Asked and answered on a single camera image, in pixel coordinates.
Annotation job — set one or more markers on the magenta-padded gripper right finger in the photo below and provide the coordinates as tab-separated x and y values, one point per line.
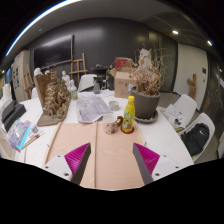
148	159

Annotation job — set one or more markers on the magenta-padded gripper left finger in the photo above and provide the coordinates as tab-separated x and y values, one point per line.
76	158

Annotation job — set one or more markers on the yellow drink bottle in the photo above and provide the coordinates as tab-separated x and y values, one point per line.
128	115

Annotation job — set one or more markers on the flat round red coaster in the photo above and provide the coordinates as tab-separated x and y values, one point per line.
127	132

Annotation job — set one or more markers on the beige table mat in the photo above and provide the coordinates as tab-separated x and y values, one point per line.
113	156

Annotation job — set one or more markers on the grey plant saucer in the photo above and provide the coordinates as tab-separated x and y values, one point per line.
148	120

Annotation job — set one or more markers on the cream spotted mug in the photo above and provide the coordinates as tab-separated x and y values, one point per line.
110	124

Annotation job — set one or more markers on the loose white papers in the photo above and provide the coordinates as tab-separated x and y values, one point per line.
175	116

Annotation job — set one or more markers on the black backpack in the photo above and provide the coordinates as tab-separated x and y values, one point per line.
195	138

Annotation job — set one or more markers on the printed newspaper sheet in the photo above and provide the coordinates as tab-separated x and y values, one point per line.
91	108

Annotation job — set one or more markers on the dried plant in grey pot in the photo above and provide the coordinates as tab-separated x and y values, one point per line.
145	105

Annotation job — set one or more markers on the golden relief sculpture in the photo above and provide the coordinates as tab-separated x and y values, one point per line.
55	100

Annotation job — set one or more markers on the colourful book stack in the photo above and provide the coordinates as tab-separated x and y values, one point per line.
18	135

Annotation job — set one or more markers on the small glass cup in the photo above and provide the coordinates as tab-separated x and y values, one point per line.
114	105

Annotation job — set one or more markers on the white bottle with green label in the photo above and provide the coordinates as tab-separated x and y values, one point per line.
73	92

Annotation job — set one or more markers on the grey spray bottle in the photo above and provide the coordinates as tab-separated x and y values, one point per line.
97	87

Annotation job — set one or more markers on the black box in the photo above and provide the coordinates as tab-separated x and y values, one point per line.
13	115

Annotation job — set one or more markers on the brown cardboard box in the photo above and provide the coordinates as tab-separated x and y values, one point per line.
121	85

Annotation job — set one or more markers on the white plaster bust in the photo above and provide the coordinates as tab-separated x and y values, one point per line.
65	78
37	71

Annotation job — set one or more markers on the wooden easel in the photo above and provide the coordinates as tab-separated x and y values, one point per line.
78	68

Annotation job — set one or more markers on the red box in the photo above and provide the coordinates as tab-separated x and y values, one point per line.
123	63

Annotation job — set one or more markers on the white cabinet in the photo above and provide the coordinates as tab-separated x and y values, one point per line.
20	75

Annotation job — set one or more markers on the ceiling spotlights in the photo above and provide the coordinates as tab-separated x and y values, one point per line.
175	32

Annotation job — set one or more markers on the long ceiling light strip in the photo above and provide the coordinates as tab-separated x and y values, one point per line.
36	21

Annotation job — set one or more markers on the wooden wall figure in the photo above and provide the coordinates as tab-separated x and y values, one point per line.
192	86

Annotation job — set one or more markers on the black wall television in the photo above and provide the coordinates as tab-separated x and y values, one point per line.
53	51

